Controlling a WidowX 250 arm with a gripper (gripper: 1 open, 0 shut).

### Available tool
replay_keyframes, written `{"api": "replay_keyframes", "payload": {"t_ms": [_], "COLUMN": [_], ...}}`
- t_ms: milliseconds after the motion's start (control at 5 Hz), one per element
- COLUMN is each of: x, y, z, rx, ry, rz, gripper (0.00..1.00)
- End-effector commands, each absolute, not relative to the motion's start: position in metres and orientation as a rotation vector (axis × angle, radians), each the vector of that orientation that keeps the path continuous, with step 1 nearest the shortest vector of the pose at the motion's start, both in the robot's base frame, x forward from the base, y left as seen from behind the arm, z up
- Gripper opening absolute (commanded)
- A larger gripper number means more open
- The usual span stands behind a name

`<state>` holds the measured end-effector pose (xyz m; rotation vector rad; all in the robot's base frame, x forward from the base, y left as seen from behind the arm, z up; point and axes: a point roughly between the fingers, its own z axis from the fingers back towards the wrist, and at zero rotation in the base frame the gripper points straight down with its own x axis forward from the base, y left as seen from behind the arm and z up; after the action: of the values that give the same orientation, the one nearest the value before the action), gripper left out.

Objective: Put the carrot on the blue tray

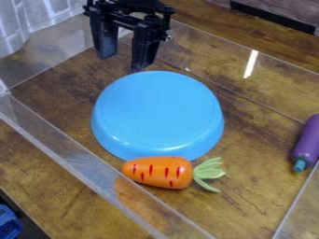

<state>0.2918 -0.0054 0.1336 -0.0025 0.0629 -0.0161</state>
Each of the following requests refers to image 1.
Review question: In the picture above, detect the blue object at corner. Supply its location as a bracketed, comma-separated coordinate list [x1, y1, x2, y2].
[0, 204, 22, 239]

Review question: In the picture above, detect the orange toy carrot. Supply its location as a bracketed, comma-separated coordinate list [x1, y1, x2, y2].
[121, 156, 225, 193]

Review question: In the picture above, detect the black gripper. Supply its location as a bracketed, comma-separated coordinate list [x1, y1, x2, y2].
[84, 0, 176, 71]

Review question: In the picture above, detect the white curtain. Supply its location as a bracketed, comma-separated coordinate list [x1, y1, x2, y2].
[0, 0, 84, 59]

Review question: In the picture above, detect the clear acrylic enclosure wall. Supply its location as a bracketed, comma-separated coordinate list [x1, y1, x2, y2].
[0, 16, 319, 239]

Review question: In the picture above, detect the blue round plastic tray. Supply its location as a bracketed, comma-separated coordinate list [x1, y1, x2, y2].
[90, 71, 224, 161]

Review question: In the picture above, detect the purple toy eggplant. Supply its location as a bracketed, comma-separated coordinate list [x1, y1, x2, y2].
[290, 114, 319, 173]

